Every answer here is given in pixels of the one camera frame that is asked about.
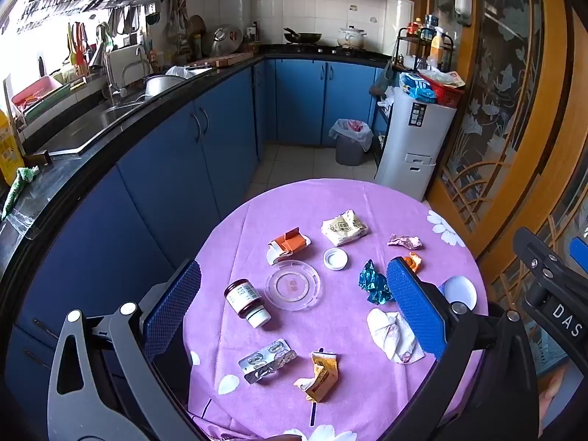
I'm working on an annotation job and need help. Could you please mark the white ceramic pot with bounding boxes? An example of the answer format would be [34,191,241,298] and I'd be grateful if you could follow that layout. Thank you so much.
[338,25,368,50]

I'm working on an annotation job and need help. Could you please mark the silver blister pack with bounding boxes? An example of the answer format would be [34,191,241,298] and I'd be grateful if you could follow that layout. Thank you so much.
[238,338,298,384]

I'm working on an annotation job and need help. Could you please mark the crushed orange white carton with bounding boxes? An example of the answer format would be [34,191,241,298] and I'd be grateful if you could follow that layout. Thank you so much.
[267,227,313,266]

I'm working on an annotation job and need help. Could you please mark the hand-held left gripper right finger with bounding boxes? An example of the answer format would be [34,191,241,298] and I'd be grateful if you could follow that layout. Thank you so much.
[381,257,540,441]

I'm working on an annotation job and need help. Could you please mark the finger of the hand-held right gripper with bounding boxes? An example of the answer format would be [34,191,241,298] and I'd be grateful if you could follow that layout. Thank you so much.
[569,236,588,265]
[513,227,588,295]

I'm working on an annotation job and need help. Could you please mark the white round plastic lid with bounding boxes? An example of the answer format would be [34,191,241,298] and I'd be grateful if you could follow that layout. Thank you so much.
[438,276,478,311]

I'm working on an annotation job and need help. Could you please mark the white cylindrical water heater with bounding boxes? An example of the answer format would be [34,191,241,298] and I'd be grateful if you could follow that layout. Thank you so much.
[385,0,415,56]

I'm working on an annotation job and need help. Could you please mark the cream wrapper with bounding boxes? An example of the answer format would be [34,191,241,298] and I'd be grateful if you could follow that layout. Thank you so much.
[320,210,369,246]

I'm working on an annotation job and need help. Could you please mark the brown medicine bottle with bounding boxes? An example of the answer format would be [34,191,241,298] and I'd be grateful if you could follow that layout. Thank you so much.
[223,279,272,329]

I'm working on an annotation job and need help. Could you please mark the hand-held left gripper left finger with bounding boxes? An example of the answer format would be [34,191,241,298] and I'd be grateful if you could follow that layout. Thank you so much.
[47,258,203,441]

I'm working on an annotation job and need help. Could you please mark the black metal shelf rack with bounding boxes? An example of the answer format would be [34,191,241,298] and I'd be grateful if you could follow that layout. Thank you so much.
[370,28,455,166]

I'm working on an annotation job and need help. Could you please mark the person's right hand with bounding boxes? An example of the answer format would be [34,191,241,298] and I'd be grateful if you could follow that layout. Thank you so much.
[538,365,570,429]

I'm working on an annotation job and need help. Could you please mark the pink foil wrapper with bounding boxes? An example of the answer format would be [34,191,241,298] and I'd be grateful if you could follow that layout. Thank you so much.
[387,234,422,250]

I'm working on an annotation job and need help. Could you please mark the steel kitchen sink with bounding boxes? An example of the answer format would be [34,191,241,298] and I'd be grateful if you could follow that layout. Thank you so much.
[43,96,152,154]

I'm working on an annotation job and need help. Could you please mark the white round bottle cap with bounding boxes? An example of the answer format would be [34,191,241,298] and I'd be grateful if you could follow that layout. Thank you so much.
[323,247,348,271]

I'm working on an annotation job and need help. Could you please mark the wooden cutting board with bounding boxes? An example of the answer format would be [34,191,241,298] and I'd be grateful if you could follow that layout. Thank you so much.
[186,51,254,67]

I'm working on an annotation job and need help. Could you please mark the grey trash can with bag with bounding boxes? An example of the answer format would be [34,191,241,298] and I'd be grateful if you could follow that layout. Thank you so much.
[329,118,374,166]

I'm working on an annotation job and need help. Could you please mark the metal pot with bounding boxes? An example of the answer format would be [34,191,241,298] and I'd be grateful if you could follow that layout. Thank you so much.
[144,73,187,97]

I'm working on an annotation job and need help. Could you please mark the wooden frosted glass door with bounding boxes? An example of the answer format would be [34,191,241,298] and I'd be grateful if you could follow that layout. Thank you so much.
[427,0,575,258]
[473,4,588,377]

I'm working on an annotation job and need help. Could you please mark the blue kitchen cabinets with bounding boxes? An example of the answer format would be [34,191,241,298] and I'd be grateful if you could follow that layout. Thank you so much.
[4,57,389,405]

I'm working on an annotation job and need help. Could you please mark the green cloth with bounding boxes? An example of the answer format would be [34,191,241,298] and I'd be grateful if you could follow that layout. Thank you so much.
[1,165,40,221]

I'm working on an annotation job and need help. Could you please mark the metal wok lid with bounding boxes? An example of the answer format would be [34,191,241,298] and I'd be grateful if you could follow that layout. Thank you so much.
[210,25,243,56]

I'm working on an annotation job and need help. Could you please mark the black countertop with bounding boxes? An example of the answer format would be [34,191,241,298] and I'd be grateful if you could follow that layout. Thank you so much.
[0,43,392,286]

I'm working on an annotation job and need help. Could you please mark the pink plastic basket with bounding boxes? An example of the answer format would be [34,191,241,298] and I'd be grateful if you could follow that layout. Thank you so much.
[11,76,62,111]

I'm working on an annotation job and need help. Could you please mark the yellow packet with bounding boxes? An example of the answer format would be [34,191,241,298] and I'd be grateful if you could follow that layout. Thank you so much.
[293,350,341,402]

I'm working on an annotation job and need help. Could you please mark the yellow bottle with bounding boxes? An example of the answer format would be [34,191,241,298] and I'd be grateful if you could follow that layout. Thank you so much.
[0,110,25,184]

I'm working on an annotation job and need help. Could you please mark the white tissue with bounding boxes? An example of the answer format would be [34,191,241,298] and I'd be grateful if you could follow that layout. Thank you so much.
[366,308,426,365]

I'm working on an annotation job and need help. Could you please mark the red plastic basket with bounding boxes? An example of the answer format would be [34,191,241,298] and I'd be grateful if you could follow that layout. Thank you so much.
[420,70,466,107]

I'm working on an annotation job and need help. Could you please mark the white storage cabinet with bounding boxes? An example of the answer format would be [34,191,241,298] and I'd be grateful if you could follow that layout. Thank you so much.
[374,87,458,203]

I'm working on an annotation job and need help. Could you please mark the purple floral tablecloth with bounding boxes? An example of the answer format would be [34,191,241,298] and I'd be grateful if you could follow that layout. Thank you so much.
[181,178,490,441]

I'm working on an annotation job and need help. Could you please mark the blue snack packet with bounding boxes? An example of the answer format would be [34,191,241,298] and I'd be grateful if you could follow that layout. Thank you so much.
[399,72,437,103]

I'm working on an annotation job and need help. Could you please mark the metal faucet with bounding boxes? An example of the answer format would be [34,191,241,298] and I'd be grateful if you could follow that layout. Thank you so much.
[94,23,118,99]

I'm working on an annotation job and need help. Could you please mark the black wok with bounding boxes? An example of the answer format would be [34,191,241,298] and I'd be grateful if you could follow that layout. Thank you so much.
[283,28,323,44]

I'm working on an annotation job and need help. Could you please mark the clear round plastic lid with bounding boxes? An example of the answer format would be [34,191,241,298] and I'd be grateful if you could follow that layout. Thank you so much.
[265,260,322,312]

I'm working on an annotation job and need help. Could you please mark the teal foil wrapper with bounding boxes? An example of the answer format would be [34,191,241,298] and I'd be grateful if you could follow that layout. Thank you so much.
[358,259,395,305]

